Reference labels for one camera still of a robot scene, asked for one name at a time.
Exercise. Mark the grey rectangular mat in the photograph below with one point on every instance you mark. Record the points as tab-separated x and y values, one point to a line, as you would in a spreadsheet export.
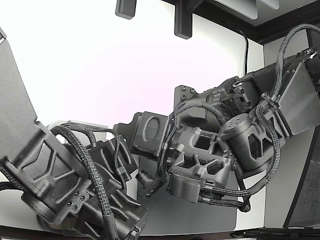
190	217

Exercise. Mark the small light grey panel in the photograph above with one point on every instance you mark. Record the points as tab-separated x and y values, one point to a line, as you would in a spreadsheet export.
271	3

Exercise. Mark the long black mounting bracket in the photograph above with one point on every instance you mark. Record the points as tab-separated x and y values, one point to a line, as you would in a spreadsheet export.
183	22

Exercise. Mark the short black mounting bracket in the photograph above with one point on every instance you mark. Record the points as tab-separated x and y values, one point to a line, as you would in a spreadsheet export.
125	8

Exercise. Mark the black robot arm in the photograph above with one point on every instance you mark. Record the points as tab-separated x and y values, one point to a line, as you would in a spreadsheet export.
250	150

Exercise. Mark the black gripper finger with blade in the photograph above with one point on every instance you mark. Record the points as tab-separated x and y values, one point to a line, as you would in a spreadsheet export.
123	128

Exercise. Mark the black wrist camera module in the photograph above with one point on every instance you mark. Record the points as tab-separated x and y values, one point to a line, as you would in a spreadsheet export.
150	185

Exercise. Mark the black frame rail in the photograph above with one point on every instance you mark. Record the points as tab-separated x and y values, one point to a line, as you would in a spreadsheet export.
250	27

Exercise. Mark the grey fixture plate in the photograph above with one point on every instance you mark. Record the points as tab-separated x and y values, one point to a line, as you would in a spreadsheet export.
87	123

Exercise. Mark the large light grey panel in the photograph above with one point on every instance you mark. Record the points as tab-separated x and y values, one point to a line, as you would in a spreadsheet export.
237	7

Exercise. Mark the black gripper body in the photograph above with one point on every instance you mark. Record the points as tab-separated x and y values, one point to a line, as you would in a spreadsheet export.
140	140

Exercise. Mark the black speckled panel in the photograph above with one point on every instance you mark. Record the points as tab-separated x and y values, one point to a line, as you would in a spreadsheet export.
307	195

